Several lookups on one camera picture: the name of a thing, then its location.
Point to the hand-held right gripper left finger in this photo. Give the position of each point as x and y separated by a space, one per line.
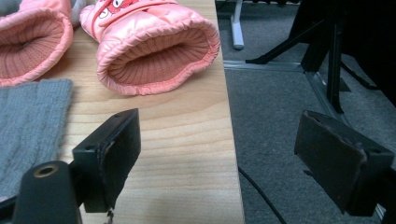
107 161

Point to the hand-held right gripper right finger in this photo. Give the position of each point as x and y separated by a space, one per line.
333 158

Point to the grey knit glove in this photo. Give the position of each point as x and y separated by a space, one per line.
28 130

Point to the black tripod stand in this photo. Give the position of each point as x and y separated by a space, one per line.
334 62

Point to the pink mitten with cartoon print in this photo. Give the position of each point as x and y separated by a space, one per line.
140 28

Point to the plain pink mitten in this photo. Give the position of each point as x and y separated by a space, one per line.
34 37

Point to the white metal stand leg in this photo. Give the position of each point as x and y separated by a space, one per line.
237 28

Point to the metal floor rail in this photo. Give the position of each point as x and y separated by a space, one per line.
267 65

